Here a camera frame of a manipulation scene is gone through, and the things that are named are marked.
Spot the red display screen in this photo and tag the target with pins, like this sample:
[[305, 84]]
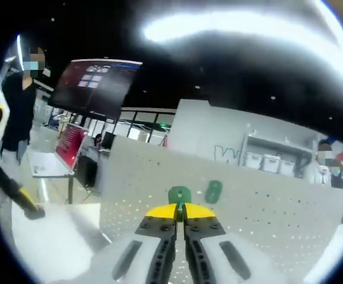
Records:
[[70, 145]]

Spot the shelf with white bins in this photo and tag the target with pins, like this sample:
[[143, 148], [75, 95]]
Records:
[[275, 156]]

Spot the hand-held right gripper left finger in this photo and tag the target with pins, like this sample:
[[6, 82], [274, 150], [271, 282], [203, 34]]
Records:
[[147, 245]]

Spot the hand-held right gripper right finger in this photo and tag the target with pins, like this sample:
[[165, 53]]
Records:
[[215, 245]]

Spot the green hook assembly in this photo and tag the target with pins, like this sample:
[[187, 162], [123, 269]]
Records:
[[179, 194], [213, 191]]

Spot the ceiling light strip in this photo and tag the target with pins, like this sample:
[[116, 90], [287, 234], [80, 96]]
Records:
[[218, 23]]

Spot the white office desk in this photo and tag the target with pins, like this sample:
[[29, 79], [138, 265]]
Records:
[[48, 165]]

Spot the black computer case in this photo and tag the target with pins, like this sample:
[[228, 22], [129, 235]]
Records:
[[86, 171]]

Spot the black computer monitor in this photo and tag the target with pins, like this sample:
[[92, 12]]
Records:
[[109, 140]]

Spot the white perforated mounting plate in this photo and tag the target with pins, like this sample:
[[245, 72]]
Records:
[[248, 219]]

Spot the large dark wall screen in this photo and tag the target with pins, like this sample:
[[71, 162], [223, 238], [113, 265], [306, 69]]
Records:
[[95, 85]]

